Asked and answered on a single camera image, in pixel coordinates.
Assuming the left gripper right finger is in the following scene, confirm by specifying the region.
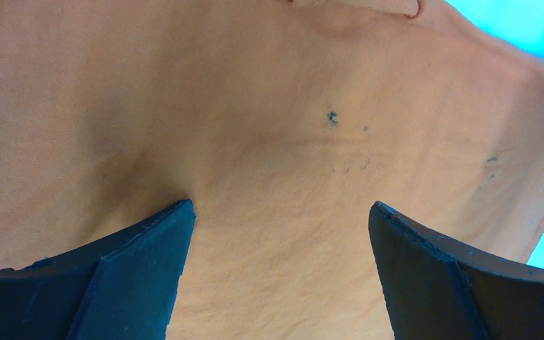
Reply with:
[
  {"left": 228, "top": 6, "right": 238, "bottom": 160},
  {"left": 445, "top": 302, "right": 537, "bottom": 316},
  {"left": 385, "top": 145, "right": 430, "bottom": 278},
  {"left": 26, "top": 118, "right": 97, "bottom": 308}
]
[{"left": 368, "top": 202, "right": 544, "bottom": 339}]

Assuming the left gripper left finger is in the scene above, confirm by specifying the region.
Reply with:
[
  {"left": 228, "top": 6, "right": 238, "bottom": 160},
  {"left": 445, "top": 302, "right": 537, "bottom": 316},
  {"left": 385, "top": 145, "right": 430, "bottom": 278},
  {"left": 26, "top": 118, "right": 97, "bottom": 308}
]
[{"left": 0, "top": 200, "right": 196, "bottom": 339}]

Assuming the orange t shirt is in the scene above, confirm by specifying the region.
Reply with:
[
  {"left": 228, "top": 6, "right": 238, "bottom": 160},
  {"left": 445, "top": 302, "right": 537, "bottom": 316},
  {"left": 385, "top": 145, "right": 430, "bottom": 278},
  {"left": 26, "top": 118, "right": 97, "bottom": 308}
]
[{"left": 0, "top": 1, "right": 544, "bottom": 339}]

